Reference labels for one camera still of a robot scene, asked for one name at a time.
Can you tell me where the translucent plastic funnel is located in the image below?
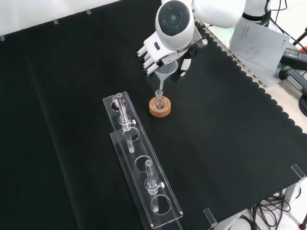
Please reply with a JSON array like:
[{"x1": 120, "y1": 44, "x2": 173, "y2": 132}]
[{"x1": 154, "y1": 62, "x2": 178, "y2": 93}]

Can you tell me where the glass round-bottom flask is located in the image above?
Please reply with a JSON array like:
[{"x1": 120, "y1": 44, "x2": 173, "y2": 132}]
[{"x1": 154, "y1": 90, "x2": 166, "y2": 110}]

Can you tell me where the black cloth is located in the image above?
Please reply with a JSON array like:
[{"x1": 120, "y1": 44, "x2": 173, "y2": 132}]
[{"x1": 0, "y1": 0, "x2": 307, "y2": 230}]

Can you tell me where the white paper booklet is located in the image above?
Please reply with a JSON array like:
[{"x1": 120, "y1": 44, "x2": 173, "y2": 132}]
[{"x1": 229, "y1": 23, "x2": 291, "y2": 87}]

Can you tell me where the black and green device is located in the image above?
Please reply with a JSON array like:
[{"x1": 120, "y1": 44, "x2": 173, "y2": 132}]
[{"x1": 279, "y1": 66, "x2": 307, "y2": 91}]

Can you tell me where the black power adapter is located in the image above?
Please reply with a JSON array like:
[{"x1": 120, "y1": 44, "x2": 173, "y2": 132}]
[{"x1": 282, "y1": 47, "x2": 307, "y2": 70}]

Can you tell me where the aluminium bench leg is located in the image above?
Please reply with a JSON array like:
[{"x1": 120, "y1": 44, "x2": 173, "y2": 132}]
[{"x1": 284, "y1": 181, "x2": 302, "y2": 205}]

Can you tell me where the black tripod leg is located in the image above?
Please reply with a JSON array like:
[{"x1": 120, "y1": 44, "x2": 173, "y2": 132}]
[{"x1": 291, "y1": 26, "x2": 307, "y2": 46}]

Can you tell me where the cork ring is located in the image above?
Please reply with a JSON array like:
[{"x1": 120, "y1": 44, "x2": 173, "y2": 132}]
[{"x1": 149, "y1": 95, "x2": 173, "y2": 117}]

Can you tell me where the black cable bundle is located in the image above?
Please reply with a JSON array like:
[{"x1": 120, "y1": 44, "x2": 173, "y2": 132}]
[{"x1": 247, "y1": 189, "x2": 293, "y2": 230}]

